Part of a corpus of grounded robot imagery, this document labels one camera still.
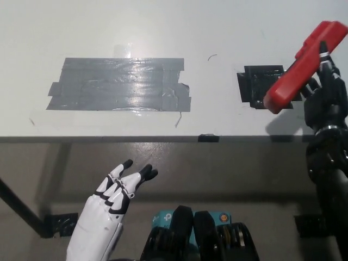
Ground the black diagonal table leg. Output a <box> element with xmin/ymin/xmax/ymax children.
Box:
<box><xmin>0</xmin><ymin>177</ymin><xmax>46</xmax><ymax>239</ymax></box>

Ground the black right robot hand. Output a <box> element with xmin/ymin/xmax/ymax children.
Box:
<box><xmin>299</xmin><ymin>40</ymin><xmax>348</xmax><ymax>132</ymax></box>

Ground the red digital multimeter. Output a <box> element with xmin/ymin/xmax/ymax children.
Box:
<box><xmin>263</xmin><ymin>21</ymin><xmax>348</xmax><ymax>114</ymax></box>

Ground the black tape patch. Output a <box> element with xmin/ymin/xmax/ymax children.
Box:
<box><xmin>236</xmin><ymin>65</ymin><xmax>303</xmax><ymax>110</ymax></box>

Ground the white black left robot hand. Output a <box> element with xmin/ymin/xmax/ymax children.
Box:
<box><xmin>66</xmin><ymin>159</ymin><xmax>159</xmax><ymax>261</ymax></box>

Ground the grey duct tape patch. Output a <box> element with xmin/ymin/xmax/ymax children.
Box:
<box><xmin>45</xmin><ymin>57</ymin><xmax>192</xmax><ymax>112</ymax></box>

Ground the black teal robot torso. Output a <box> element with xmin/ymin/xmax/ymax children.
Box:
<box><xmin>139</xmin><ymin>206</ymin><xmax>259</xmax><ymax>261</ymax></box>

